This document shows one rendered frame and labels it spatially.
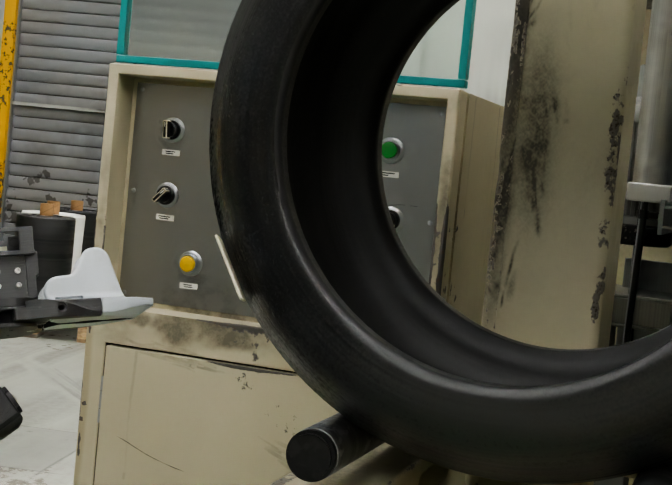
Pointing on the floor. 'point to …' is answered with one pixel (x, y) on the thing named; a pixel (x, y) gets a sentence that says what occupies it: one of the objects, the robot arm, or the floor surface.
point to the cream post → (564, 164)
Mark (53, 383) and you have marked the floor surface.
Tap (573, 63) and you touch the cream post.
